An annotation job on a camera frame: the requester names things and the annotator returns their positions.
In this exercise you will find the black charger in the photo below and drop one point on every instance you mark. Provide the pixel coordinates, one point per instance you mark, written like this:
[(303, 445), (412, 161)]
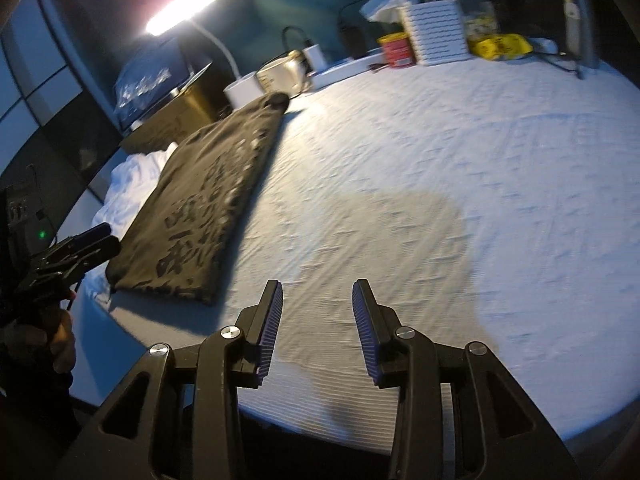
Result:
[(354, 40)]

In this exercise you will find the red tin can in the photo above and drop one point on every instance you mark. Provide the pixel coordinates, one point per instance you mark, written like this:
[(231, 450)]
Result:
[(397, 52)]

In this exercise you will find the panelled window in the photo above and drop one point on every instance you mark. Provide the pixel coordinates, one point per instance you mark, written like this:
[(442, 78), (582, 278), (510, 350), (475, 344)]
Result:
[(40, 60)]

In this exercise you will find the person's left hand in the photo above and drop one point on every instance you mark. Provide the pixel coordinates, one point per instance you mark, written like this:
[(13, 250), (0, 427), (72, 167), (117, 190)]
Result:
[(62, 345)]

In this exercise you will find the yellow duck print packet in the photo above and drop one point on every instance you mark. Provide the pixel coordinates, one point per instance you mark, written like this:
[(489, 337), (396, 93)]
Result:
[(500, 46)]

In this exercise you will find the brown printed t-shirt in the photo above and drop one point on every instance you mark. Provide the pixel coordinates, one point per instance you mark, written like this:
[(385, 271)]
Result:
[(200, 210)]

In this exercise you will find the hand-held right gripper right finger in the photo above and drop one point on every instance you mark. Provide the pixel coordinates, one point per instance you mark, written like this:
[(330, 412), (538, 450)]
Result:
[(365, 332)]

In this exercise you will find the brown cardboard box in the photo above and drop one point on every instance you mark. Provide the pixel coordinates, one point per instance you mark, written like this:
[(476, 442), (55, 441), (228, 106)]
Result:
[(190, 110)]

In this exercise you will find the white charger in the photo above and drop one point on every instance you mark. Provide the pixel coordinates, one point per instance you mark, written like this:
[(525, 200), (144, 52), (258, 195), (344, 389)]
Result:
[(315, 57)]

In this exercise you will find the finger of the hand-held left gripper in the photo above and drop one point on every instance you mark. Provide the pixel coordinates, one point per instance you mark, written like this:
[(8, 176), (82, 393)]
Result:
[(90, 234), (100, 252)]

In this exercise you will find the white cloth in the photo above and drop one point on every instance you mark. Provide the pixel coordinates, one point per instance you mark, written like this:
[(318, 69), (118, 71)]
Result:
[(130, 185)]

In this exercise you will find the white desk lamp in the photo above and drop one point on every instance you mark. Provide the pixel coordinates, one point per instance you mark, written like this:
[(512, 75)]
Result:
[(182, 7)]

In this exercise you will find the white textured blanket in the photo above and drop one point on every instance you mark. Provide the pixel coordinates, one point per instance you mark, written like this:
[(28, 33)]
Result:
[(400, 160)]

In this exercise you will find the white power strip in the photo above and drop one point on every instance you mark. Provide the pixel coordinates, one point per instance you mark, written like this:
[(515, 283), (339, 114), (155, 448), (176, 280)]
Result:
[(340, 72)]

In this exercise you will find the cream bear print mug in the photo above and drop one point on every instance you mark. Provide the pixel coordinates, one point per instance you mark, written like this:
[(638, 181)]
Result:
[(275, 77)]

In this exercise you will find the white crumpled tissue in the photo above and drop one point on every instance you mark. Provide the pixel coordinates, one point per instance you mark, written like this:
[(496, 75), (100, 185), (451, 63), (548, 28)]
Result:
[(382, 7)]

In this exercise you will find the clear jar with white lid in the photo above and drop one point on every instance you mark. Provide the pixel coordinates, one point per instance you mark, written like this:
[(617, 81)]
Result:
[(477, 15)]

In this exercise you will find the silver laptop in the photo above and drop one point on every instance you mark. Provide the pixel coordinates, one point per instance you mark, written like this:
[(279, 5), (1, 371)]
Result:
[(150, 80)]

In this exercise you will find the small white bottle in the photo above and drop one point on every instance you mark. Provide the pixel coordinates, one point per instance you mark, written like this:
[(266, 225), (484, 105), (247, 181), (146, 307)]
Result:
[(545, 46)]

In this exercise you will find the white perforated plastic basket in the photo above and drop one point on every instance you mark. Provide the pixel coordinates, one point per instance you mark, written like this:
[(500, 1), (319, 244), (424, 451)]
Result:
[(435, 32)]

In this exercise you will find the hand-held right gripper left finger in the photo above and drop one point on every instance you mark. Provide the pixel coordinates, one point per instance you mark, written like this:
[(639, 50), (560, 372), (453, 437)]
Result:
[(267, 332)]

